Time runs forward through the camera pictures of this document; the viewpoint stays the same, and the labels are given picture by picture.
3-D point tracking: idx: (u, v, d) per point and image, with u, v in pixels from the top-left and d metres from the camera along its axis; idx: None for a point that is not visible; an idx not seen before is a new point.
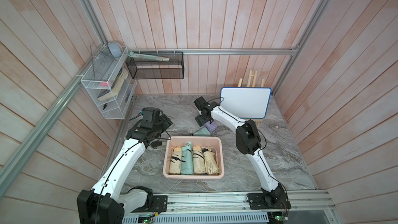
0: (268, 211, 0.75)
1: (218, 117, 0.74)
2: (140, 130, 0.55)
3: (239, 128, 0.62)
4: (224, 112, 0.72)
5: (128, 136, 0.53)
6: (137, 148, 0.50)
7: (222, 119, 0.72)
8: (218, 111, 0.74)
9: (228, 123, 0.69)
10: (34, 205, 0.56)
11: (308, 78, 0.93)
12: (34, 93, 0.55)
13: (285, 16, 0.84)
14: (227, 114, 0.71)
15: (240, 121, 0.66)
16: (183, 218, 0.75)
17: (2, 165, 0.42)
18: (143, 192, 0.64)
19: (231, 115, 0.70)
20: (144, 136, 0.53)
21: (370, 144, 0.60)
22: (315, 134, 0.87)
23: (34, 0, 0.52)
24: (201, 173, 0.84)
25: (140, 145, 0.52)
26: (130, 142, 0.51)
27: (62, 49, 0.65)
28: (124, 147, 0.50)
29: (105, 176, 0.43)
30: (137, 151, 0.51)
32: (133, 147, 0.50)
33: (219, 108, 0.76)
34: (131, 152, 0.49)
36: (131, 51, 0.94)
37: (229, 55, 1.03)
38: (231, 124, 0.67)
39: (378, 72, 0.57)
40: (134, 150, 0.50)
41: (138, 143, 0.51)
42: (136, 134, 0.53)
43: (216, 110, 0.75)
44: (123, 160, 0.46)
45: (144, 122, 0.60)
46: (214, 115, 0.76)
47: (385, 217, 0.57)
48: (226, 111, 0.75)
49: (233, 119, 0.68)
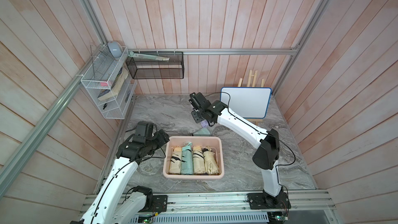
0: (268, 211, 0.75)
1: (228, 124, 0.58)
2: (130, 146, 0.51)
3: (265, 143, 0.50)
4: (237, 119, 0.57)
5: (119, 154, 0.49)
6: (128, 168, 0.48)
7: (234, 127, 0.57)
8: (228, 116, 0.58)
9: (243, 133, 0.55)
10: (34, 205, 0.56)
11: (308, 78, 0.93)
12: (33, 93, 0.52)
13: (285, 16, 0.85)
14: (241, 121, 0.56)
15: (261, 131, 0.53)
16: (183, 218, 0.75)
17: (2, 165, 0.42)
18: (142, 196, 0.63)
19: (247, 123, 0.56)
20: (136, 153, 0.50)
21: (370, 144, 0.60)
22: (315, 134, 0.87)
23: (34, 0, 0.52)
24: (201, 173, 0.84)
25: (132, 165, 0.49)
26: (121, 161, 0.48)
27: (62, 49, 0.65)
28: (113, 168, 0.47)
29: (95, 203, 0.41)
30: (129, 171, 0.49)
32: (124, 167, 0.47)
33: (229, 111, 0.59)
34: (123, 173, 0.46)
36: (131, 51, 0.94)
37: (229, 55, 1.03)
38: (249, 136, 0.53)
39: (377, 72, 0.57)
40: (125, 170, 0.47)
41: (130, 163, 0.48)
42: (126, 152, 0.50)
43: (226, 113, 0.59)
44: (114, 184, 0.44)
45: (136, 136, 0.57)
46: (222, 120, 0.59)
47: (385, 217, 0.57)
48: (240, 116, 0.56)
49: (250, 129, 0.54)
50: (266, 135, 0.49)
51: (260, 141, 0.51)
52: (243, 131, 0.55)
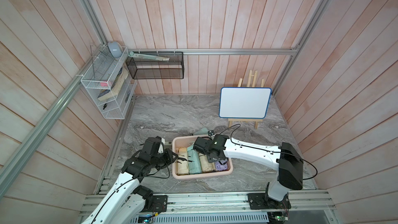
0: (268, 211, 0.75)
1: (237, 155, 0.55)
2: (136, 162, 0.55)
3: (283, 163, 0.44)
4: (243, 146, 0.53)
5: (124, 169, 0.52)
6: (129, 184, 0.50)
7: (243, 156, 0.53)
8: (233, 148, 0.54)
9: (256, 160, 0.51)
10: (34, 205, 0.56)
11: (308, 78, 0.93)
12: (33, 93, 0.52)
13: (285, 16, 0.84)
14: (249, 148, 0.52)
15: (274, 151, 0.48)
16: (183, 218, 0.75)
17: (2, 165, 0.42)
18: (140, 200, 0.63)
19: (255, 148, 0.51)
20: (139, 170, 0.53)
21: (370, 144, 0.60)
22: (315, 134, 0.87)
23: (34, 0, 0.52)
24: (210, 171, 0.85)
25: (134, 182, 0.52)
26: (125, 176, 0.51)
27: (62, 49, 0.65)
28: (117, 182, 0.49)
29: (93, 214, 0.43)
30: (130, 187, 0.51)
32: (126, 183, 0.49)
33: (231, 140, 0.56)
34: (123, 189, 0.48)
36: (131, 51, 0.94)
37: (229, 55, 1.03)
38: (262, 159, 0.49)
39: (378, 72, 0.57)
40: (127, 186, 0.49)
41: (132, 179, 0.51)
42: (131, 167, 0.53)
43: (230, 145, 0.55)
44: (113, 198, 0.46)
45: (142, 153, 0.60)
46: (229, 154, 0.56)
47: (386, 217, 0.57)
48: (244, 143, 0.54)
49: (261, 152, 0.49)
50: (280, 154, 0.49)
51: (276, 162, 0.46)
52: (257, 158, 0.50)
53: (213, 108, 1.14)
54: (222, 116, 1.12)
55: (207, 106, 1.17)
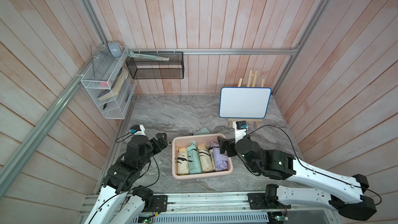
0: (268, 211, 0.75)
1: (307, 181, 0.47)
2: (118, 173, 0.46)
3: (370, 202, 0.40)
4: (316, 173, 0.45)
5: (107, 182, 0.46)
6: (113, 201, 0.44)
7: (314, 183, 0.46)
8: (306, 173, 0.45)
9: (330, 190, 0.45)
10: (34, 205, 0.56)
11: (308, 78, 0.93)
12: (34, 93, 0.55)
13: (285, 16, 0.84)
14: (323, 176, 0.44)
15: (355, 185, 0.43)
16: (183, 218, 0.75)
17: (2, 165, 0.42)
18: (139, 202, 0.63)
19: (331, 177, 0.44)
20: (123, 184, 0.45)
21: (370, 144, 0.60)
22: (315, 134, 0.87)
23: (34, 0, 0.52)
24: (210, 171, 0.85)
25: (117, 197, 0.45)
26: (106, 192, 0.44)
27: (62, 49, 0.65)
28: (100, 197, 0.44)
29: None
30: (114, 202, 0.45)
32: (109, 200, 0.43)
33: (300, 163, 0.47)
34: (107, 207, 0.43)
36: (131, 51, 0.94)
37: (229, 55, 1.03)
38: (341, 192, 0.43)
39: (377, 72, 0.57)
40: (110, 204, 0.43)
41: (115, 196, 0.44)
42: (114, 180, 0.46)
43: (302, 170, 0.45)
44: (98, 217, 0.42)
45: (127, 158, 0.51)
46: (296, 178, 0.47)
47: (386, 217, 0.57)
48: (316, 168, 0.46)
49: (340, 184, 0.43)
50: (361, 188, 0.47)
51: (360, 198, 0.41)
52: (332, 188, 0.44)
53: (213, 108, 1.14)
54: (222, 116, 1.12)
55: (207, 106, 1.17)
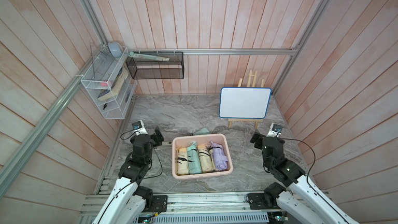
0: (268, 211, 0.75)
1: (305, 198, 0.51)
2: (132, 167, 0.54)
3: None
4: (318, 196, 0.48)
5: (121, 174, 0.52)
6: (128, 188, 0.50)
7: (311, 203, 0.50)
8: (307, 189, 0.50)
9: (323, 216, 0.47)
10: (34, 205, 0.56)
11: (308, 78, 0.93)
12: (34, 93, 0.55)
13: (285, 16, 0.85)
14: (324, 202, 0.47)
15: None
16: (183, 218, 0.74)
17: (2, 165, 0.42)
18: (140, 201, 0.63)
19: (333, 207, 0.46)
20: (137, 173, 0.53)
21: (370, 144, 0.60)
22: (315, 134, 0.87)
23: (34, 0, 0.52)
24: (210, 171, 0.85)
25: (132, 185, 0.52)
26: (122, 181, 0.51)
27: (62, 49, 0.65)
28: (115, 188, 0.49)
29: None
30: (129, 192, 0.51)
32: (125, 187, 0.49)
33: (307, 180, 0.52)
34: (123, 194, 0.48)
36: (131, 51, 0.94)
37: (229, 55, 1.03)
38: (330, 220, 0.45)
39: (377, 72, 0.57)
40: (126, 190, 0.49)
41: (131, 183, 0.51)
42: (128, 172, 0.53)
43: (304, 184, 0.51)
44: (113, 204, 0.46)
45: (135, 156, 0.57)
46: (297, 190, 0.53)
47: (386, 217, 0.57)
48: (322, 193, 0.49)
49: (336, 214, 0.45)
50: None
51: None
52: (325, 215, 0.46)
53: (213, 108, 1.14)
54: (222, 116, 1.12)
55: (207, 106, 1.17)
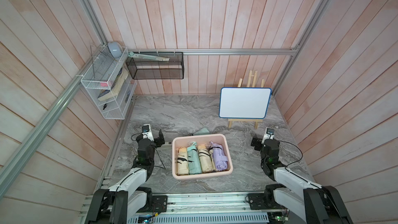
0: (267, 211, 0.73)
1: (283, 180, 0.60)
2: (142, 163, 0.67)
3: None
4: (290, 172, 0.58)
5: None
6: (143, 169, 0.62)
7: (285, 180, 0.58)
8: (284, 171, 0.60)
9: (293, 184, 0.54)
10: (34, 205, 0.56)
11: (308, 78, 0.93)
12: (33, 93, 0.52)
13: (285, 16, 0.85)
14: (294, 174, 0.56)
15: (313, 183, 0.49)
16: (183, 218, 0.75)
17: (2, 165, 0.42)
18: (142, 194, 0.63)
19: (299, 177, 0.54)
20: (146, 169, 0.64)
21: (370, 144, 0.60)
22: (315, 134, 0.87)
23: (34, 0, 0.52)
24: (210, 171, 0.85)
25: (145, 171, 0.63)
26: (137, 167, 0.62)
27: (62, 49, 0.65)
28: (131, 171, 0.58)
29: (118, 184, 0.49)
30: (143, 173, 0.62)
32: (140, 169, 0.61)
33: (287, 169, 0.60)
34: (139, 172, 0.59)
36: (131, 51, 0.94)
37: (229, 55, 1.03)
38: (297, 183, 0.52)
39: (377, 72, 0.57)
40: (141, 170, 0.61)
41: (144, 168, 0.62)
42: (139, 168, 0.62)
43: (282, 170, 0.61)
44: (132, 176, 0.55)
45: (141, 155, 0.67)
46: (280, 178, 0.62)
47: (386, 217, 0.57)
48: (294, 171, 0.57)
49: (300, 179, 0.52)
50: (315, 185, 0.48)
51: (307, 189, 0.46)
52: (293, 182, 0.54)
53: (213, 108, 1.14)
54: (222, 116, 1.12)
55: (207, 106, 1.17)
